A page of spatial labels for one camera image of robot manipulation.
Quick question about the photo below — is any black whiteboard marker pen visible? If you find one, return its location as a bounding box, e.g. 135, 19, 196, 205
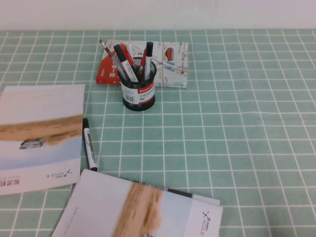
82, 118, 99, 172

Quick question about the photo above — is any black mesh pen holder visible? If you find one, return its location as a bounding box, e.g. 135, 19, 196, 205
118, 57, 157, 112

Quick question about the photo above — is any slim red pen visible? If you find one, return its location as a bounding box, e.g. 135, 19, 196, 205
139, 48, 148, 79

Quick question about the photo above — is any red gel pen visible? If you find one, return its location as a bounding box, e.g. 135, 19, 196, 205
99, 39, 124, 79

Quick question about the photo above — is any street map booklet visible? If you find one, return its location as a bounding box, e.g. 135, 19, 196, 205
106, 39, 189, 88

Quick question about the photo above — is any black capped whiteboard marker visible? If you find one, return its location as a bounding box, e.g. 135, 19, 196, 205
144, 41, 154, 81
113, 43, 139, 82

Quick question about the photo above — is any red paper pack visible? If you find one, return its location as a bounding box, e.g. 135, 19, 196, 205
96, 48, 131, 86

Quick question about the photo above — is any red capped marker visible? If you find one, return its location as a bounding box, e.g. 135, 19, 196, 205
120, 45, 135, 67

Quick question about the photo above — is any desert photo brochure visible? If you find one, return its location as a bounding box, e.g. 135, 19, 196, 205
50, 168, 224, 237

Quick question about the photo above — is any desert brochure with red characters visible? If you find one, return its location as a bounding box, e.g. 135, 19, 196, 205
0, 83, 86, 196

